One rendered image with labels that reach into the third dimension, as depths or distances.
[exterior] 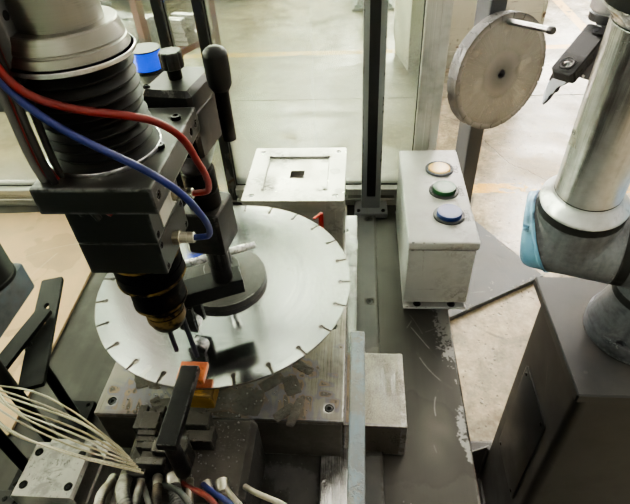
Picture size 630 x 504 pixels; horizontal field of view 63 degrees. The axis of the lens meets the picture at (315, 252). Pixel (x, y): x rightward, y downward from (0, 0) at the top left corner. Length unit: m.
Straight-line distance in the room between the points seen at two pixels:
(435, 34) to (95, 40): 0.72
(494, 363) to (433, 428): 1.06
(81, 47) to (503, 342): 1.71
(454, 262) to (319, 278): 0.26
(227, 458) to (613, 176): 0.56
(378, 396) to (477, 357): 1.13
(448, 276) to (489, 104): 0.88
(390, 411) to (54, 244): 0.79
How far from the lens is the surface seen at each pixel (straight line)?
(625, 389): 0.90
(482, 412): 1.70
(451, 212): 0.86
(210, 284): 0.57
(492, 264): 2.12
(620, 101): 0.66
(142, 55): 0.82
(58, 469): 0.66
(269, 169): 0.98
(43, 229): 1.25
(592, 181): 0.72
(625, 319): 0.89
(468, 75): 1.56
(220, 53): 0.42
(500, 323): 1.94
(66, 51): 0.33
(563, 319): 0.95
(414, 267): 0.84
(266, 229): 0.75
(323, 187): 0.92
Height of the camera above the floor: 1.41
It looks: 41 degrees down
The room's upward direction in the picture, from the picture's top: 4 degrees counter-clockwise
